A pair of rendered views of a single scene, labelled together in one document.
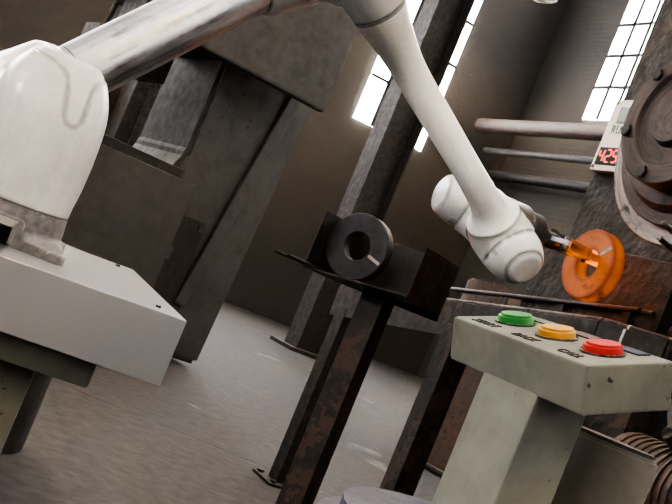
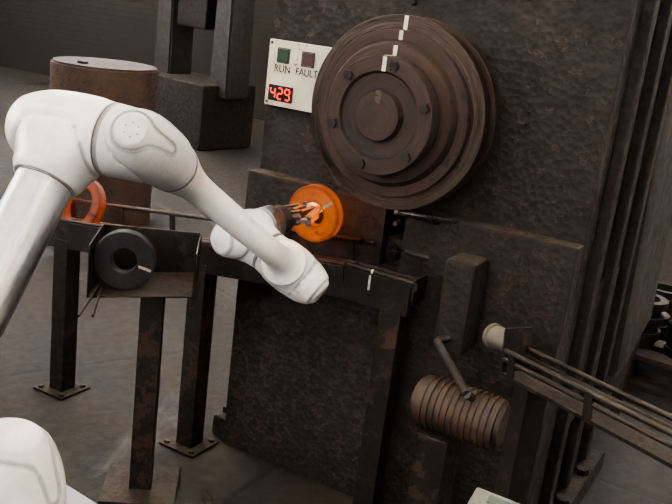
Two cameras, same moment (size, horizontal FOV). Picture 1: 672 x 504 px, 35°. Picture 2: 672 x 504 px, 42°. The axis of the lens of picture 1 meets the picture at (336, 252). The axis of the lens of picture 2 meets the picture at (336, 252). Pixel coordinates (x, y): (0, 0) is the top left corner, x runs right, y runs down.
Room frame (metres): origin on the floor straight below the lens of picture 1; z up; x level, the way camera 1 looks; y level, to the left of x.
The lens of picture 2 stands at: (0.36, 0.74, 1.36)
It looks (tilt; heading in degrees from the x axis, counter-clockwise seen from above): 16 degrees down; 325
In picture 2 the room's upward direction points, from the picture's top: 7 degrees clockwise
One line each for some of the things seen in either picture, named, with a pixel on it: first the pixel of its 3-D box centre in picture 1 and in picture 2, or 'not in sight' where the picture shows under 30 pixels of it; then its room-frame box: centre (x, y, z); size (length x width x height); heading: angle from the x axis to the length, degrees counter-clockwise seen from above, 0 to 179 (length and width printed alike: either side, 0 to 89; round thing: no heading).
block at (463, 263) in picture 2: not in sight; (461, 303); (1.86, -0.72, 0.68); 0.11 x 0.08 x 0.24; 117
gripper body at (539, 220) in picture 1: (539, 234); (283, 218); (2.18, -0.37, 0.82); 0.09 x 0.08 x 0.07; 117
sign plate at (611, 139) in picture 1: (642, 138); (307, 78); (2.42, -0.55, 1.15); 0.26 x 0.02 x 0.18; 27
